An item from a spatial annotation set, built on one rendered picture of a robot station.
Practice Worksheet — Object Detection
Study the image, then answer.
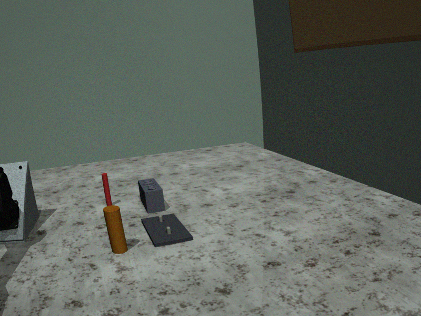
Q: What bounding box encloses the brown cylinder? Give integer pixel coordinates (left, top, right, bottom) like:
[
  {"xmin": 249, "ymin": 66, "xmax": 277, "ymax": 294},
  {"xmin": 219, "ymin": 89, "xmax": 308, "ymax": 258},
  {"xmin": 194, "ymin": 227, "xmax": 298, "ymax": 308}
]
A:
[{"xmin": 103, "ymin": 205, "xmax": 128, "ymax": 254}]

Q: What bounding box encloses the red peg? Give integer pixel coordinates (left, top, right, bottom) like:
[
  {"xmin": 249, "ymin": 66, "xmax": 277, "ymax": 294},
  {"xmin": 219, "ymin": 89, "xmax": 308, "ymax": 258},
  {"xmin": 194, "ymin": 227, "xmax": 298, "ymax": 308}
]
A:
[{"xmin": 102, "ymin": 173, "xmax": 112, "ymax": 206}]

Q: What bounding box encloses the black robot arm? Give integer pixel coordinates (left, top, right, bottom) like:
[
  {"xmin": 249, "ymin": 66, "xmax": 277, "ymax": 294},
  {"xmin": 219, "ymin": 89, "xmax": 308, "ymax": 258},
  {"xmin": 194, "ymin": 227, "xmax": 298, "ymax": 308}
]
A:
[{"xmin": 0, "ymin": 167, "xmax": 19, "ymax": 231}]

